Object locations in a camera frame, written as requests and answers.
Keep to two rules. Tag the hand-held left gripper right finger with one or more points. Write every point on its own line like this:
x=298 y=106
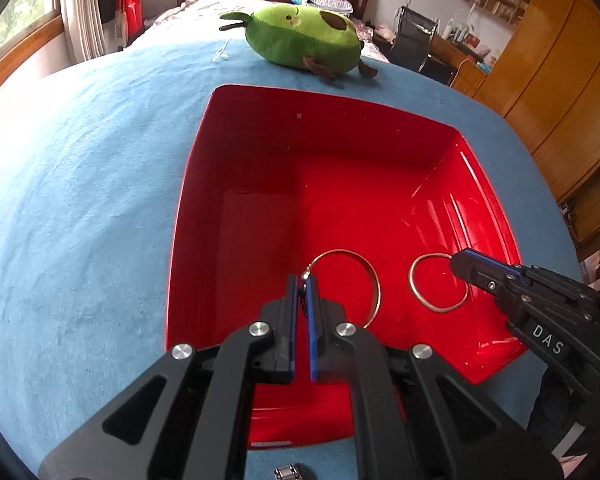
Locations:
x=313 y=332

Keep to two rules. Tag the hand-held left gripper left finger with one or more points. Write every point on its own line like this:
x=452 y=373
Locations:
x=292 y=325

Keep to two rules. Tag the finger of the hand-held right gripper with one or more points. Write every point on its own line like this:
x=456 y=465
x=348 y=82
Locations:
x=502 y=263
x=480 y=275

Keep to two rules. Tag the silver bangle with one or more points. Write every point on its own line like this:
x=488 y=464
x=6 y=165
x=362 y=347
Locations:
x=376 y=287
x=414 y=287

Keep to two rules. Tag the red plastic tray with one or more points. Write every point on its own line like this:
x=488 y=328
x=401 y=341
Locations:
x=330 y=185

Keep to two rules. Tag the person's right forearm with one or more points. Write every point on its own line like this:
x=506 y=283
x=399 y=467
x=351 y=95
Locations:
x=550 y=410

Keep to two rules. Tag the wooden wardrobe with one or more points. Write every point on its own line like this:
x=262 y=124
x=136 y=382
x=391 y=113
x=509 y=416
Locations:
x=555 y=85

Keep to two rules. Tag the wooden desk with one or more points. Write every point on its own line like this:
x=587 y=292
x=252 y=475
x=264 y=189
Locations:
x=472 y=77

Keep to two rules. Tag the bottles on desk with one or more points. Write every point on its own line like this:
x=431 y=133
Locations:
x=455 y=30

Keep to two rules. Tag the black office chair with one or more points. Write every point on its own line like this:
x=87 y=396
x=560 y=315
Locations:
x=412 y=35

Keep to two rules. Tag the pink soft toy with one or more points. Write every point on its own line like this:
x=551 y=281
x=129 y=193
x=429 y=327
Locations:
x=385 y=34

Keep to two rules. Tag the clear plastic hook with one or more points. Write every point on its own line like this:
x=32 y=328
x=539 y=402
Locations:
x=221 y=56

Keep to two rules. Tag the green avocado plush toy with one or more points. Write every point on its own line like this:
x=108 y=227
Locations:
x=300 y=35

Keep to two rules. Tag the folded patterned cloth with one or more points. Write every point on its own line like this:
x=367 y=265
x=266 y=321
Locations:
x=325 y=1

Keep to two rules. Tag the red hanging bag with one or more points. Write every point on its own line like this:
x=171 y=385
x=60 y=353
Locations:
x=130 y=10

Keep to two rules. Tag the white curtain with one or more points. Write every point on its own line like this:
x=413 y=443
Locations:
x=82 y=10

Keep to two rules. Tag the wooden framed window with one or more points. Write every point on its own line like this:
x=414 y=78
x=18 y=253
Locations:
x=15 y=15

